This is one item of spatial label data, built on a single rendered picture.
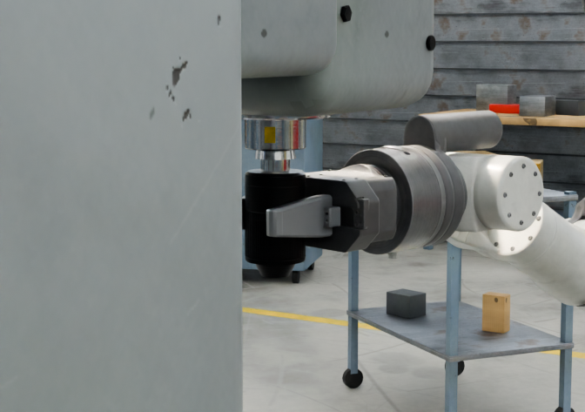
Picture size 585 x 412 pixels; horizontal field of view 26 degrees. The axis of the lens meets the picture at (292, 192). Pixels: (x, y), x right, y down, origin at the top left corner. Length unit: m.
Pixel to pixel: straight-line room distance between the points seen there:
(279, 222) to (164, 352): 0.45
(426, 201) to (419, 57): 0.14
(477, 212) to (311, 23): 0.37
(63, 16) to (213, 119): 0.10
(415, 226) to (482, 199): 0.08
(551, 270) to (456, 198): 0.19
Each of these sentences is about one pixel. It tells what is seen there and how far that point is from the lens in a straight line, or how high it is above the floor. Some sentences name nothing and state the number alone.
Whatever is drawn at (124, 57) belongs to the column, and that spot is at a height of 1.36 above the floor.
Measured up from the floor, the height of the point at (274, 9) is 1.38.
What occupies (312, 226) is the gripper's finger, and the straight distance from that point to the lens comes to 0.96.
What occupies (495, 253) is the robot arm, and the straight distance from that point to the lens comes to 1.20.
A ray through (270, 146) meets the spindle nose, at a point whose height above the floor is 1.28.
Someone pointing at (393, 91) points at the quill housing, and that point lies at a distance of 0.93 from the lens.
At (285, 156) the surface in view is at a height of 1.27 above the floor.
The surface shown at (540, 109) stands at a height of 0.93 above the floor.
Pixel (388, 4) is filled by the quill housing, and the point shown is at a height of 1.39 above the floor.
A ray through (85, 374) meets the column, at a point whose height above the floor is 1.25.
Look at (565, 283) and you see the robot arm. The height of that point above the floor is 1.13.
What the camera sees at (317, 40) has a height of 1.36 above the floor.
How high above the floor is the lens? 1.36
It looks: 7 degrees down
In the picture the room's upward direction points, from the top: straight up
